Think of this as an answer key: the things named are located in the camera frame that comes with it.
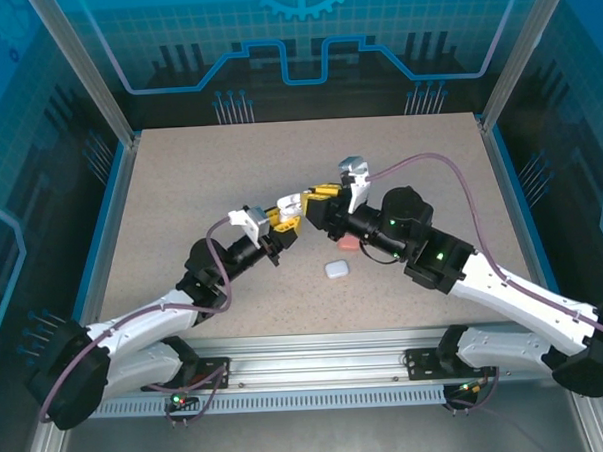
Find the white earbud charging case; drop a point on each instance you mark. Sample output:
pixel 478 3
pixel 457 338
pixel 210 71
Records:
pixel 289 205
pixel 336 270

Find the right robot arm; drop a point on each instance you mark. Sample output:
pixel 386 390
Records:
pixel 515 297

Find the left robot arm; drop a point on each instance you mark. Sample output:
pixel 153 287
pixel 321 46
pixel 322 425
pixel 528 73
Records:
pixel 145 318

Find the blue table edge strip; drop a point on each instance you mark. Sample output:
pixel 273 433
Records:
pixel 98 245
pixel 531 226

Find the small connector board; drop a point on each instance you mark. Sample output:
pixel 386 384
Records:
pixel 179 400
pixel 469 388

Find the blue printed back panel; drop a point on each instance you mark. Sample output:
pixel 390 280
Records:
pixel 298 36

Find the blue printed side panel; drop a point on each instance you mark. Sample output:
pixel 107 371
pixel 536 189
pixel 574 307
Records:
pixel 18 148
pixel 587 123

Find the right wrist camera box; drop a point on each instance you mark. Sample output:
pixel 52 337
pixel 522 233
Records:
pixel 357 193

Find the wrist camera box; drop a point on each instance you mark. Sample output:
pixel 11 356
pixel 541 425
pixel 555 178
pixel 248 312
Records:
pixel 357 193
pixel 254 223

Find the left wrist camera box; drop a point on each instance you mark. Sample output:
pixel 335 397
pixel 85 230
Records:
pixel 254 223

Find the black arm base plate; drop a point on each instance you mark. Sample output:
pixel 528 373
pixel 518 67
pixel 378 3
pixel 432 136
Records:
pixel 212 365
pixel 420 363

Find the aluminium front rail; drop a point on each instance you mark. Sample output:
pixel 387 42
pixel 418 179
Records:
pixel 312 358

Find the aluminium frame post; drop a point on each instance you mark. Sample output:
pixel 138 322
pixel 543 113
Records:
pixel 522 51
pixel 85 70

